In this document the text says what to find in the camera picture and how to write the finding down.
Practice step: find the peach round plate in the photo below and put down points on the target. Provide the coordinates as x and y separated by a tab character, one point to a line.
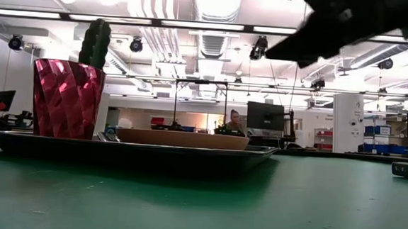
183	139

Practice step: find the red faceted plastic cup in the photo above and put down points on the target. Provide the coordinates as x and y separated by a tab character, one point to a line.
66	99

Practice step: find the black plastic tray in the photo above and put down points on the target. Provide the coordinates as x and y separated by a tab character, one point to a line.
134	154

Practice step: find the black ceiling spotlight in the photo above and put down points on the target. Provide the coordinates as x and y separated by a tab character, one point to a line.
318	84
258	48
136	45
385	64
16	42

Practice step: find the white column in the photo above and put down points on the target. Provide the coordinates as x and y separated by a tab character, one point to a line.
347	123

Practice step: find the red storage bin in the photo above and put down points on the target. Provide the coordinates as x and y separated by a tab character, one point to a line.
324	146
325	133

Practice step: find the person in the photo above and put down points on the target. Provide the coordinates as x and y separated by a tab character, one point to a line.
235	123

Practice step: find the blue storage bin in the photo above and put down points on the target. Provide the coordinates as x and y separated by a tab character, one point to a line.
383	148
378	130

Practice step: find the green table mat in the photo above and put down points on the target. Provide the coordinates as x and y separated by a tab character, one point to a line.
198	206

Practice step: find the green cactus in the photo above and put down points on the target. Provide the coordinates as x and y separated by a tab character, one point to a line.
95	44

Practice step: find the white ceiling air duct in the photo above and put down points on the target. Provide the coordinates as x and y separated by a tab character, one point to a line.
215	19

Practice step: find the black aluminium table frame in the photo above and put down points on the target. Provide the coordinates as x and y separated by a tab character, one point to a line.
347	156

